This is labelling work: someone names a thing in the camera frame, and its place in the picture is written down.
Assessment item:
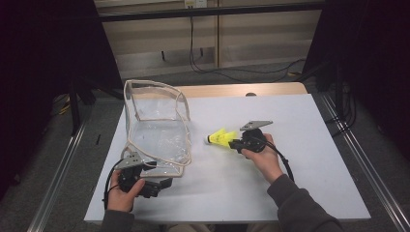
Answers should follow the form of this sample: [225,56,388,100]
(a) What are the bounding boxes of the left hand-held gripper black cable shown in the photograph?
[102,159,125,211]

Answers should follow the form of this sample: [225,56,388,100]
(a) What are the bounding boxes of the clear bag with beige trim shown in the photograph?
[121,79,193,179]

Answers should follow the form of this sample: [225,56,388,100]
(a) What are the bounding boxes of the black horizontal bar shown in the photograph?
[98,2,327,23]

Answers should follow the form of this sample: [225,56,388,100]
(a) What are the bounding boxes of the yellow cable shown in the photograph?
[57,96,73,116]

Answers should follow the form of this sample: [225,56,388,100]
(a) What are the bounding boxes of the right hand-held gripper black cable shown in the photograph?
[257,138,295,182]

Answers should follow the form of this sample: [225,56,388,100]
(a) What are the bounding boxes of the black metal stand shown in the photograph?
[69,75,98,136]

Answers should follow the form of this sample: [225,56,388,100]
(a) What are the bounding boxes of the person's left leg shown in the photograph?
[167,223,214,232]

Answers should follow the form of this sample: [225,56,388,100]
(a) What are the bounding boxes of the long black floor cable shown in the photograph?
[188,8,308,83]

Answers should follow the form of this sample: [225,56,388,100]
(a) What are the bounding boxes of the white wall socket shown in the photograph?
[184,0,208,9]

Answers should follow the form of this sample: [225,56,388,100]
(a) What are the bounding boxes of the white board sheet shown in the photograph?
[84,94,371,223]

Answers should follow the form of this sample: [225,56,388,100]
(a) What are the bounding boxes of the dark curtain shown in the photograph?
[303,0,410,159]
[0,0,124,201]

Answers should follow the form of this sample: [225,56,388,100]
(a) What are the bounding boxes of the hand-held gripper black cable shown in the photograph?
[102,159,125,211]
[257,138,295,182]

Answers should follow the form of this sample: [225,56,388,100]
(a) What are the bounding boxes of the bundle of black cables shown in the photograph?
[323,81,358,138]

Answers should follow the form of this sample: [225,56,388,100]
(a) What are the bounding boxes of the person's right hand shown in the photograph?
[241,133,284,185]

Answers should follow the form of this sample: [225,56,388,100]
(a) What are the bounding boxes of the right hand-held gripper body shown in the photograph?
[240,120,274,153]

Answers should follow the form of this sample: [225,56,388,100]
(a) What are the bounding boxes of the aluminium floor rail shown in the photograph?
[320,93,410,232]
[27,120,90,232]

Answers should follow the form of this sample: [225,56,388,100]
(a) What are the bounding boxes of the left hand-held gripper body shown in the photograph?
[114,152,161,198]

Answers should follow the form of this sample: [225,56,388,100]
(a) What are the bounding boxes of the person's left hand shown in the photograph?
[106,179,147,213]

